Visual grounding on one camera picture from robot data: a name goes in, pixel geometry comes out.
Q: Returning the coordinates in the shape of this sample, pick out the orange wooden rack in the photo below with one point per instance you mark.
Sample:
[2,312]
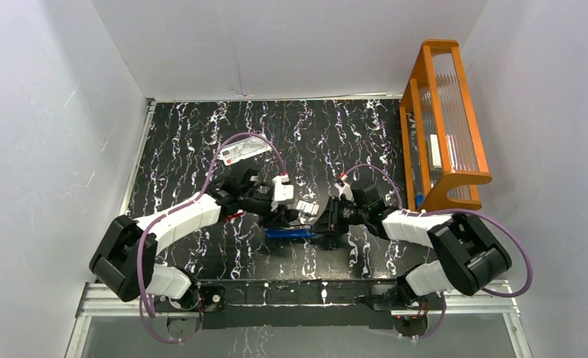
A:
[443,152]

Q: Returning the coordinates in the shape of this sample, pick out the silver staple strips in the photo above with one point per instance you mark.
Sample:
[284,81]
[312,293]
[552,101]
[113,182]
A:
[305,208]

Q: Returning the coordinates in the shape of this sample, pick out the red white staple box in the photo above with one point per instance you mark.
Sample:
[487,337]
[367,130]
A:
[240,213]

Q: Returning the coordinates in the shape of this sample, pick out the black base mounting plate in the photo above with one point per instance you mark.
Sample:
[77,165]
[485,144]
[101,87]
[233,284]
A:
[307,303]

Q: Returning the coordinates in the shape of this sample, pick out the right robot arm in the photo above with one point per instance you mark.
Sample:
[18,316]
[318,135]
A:
[468,254]

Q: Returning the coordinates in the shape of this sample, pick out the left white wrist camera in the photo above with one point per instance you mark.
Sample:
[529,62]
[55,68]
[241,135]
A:
[283,189]

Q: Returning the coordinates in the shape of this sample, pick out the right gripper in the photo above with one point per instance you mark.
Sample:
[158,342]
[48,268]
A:
[334,225]

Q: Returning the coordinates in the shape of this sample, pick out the white plastic package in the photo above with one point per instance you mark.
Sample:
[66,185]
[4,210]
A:
[243,149]

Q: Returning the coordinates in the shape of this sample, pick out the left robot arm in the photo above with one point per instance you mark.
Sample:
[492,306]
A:
[125,260]

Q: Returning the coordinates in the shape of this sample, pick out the aluminium frame rail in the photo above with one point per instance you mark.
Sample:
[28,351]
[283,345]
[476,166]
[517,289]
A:
[477,326]

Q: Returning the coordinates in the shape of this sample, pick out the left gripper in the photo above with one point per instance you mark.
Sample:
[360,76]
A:
[291,216]

